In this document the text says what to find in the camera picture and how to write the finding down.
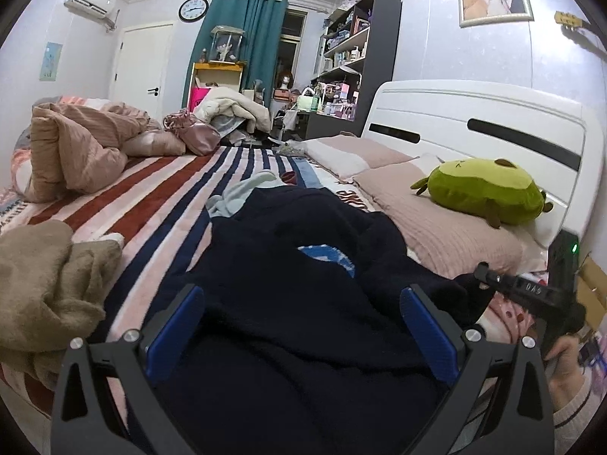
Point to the green plush toy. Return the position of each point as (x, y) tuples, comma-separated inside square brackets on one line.
[(479, 194)]

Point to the cream blanket pile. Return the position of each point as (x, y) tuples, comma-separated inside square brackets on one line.
[(232, 106)]

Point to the person's right forearm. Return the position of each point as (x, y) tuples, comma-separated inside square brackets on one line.
[(581, 422)]

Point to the red navy striped blanket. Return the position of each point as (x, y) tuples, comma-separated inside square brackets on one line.
[(156, 189)]

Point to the round wall clock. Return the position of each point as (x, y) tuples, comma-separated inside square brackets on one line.
[(193, 9)]

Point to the mannequin head with wig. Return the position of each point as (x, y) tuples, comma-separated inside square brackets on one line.
[(284, 83)]

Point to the yellow shelf unit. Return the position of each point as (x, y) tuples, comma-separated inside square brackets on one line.
[(223, 67)]

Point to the white door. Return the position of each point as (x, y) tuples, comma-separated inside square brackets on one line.
[(142, 66)]

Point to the large pink pillow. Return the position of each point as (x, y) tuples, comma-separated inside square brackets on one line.
[(441, 241)]

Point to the dark grey bookshelf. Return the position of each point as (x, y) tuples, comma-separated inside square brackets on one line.
[(381, 47)]

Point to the pink ribbed quilt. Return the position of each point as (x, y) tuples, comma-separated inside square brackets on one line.
[(71, 151)]

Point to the light blue small garment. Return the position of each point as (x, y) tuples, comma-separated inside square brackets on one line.
[(237, 199)]

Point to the small wall poster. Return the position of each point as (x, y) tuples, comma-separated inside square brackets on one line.
[(50, 60)]

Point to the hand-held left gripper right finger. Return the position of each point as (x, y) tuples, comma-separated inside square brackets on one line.
[(426, 331)]

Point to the pink satin bag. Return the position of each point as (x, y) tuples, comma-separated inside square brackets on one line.
[(199, 132)]

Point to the cardboard box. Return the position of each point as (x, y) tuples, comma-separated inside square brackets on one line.
[(593, 289)]

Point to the teal curtain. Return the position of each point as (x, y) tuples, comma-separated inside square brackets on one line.
[(242, 47)]

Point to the yellow ukulele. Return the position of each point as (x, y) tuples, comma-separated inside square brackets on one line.
[(569, 21)]

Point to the navy blue garment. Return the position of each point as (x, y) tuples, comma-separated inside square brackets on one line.
[(284, 341)]

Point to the glass display case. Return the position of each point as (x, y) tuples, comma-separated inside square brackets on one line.
[(226, 45)]

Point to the white framed photo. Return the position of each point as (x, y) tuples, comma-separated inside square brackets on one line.
[(493, 0)]

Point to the cluttered desk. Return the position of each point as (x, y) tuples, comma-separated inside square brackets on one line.
[(322, 121)]

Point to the person's right hand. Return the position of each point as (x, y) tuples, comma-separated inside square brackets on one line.
[(566, 369)]

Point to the window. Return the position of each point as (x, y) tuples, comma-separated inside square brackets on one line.
[(290, 42)]

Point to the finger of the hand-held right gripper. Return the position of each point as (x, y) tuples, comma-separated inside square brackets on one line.
[(514, 285)]

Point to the printed bedsheet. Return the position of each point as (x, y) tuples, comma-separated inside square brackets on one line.
[(348, 196)]

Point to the small pink white pillow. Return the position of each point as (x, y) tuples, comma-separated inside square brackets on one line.
[(346, 151)]

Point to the tan fleece garment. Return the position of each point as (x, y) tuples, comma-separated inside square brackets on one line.
[(42, 294)]

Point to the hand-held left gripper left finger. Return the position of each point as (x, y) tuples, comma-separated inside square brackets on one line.
[(176, 327)]

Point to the person's pink dotted pajamas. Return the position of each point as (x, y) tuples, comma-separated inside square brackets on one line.
[(510, 315)]

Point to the white bed headboard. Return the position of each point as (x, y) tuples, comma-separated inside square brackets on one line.
[(427, 109)]

